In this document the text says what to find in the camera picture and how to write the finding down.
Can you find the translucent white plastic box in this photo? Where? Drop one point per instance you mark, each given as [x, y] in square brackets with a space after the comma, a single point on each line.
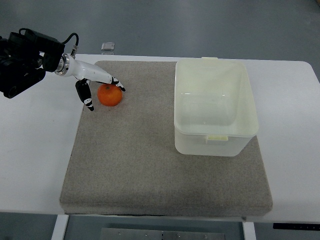
[214, 107]

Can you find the white right table leg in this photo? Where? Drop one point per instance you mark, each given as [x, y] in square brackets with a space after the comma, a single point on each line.
[248, 229]

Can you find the orange fruit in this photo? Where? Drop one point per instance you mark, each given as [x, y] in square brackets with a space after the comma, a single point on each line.
[109, 95]

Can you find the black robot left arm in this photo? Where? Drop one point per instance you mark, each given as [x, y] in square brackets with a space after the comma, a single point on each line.
[25, 58]

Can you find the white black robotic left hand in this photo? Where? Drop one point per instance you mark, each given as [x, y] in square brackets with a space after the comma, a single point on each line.
[68, 66]

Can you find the white left table leg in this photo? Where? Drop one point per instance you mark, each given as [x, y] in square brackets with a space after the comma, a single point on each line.
[60, 227]

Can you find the white table leg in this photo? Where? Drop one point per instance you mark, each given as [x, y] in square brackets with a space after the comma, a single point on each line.
[248, 229]
[60, 227]

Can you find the black table control panel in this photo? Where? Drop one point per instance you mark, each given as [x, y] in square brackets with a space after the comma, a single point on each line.
[296, 226]

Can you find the small clear square object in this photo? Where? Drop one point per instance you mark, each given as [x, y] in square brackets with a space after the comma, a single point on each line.
[107, 46]

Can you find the grey felt mat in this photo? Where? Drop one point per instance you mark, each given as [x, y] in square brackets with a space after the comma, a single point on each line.
[124, 160]

